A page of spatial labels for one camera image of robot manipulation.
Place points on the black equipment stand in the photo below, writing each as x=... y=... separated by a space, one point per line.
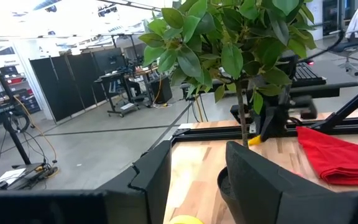
x=14 y=137

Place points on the yellow toy produce piece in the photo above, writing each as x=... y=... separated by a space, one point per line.
x=185 y=220

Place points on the small green leafy tree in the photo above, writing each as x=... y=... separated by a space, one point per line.
x=188 y=62

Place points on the black table edge rail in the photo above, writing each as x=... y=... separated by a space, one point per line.
x=210 y=133

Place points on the black plant pot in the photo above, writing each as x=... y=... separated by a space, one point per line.
x=225 y=202

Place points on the black diagonal frame strut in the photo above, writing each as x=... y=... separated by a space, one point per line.
x=350 y=107

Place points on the black computer monitor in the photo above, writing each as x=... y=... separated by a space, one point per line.
x=109 y=60

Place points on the white paper sheet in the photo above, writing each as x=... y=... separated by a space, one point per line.
x=8 y=176

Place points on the grey office chair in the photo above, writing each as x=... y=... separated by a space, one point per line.
x=350 y=46

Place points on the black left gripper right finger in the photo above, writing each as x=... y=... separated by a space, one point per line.
x=266 y=193

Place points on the shelf with red bins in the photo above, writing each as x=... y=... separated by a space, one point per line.
x=23 y=93

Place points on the black standing desk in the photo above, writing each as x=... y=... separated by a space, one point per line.
x=120 y=87

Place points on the red folded cloth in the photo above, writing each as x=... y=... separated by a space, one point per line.
x=343 y=158

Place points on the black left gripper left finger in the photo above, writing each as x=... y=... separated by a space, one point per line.
x=148 y=186

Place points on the black partition panels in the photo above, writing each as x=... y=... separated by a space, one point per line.
x=67 y=84

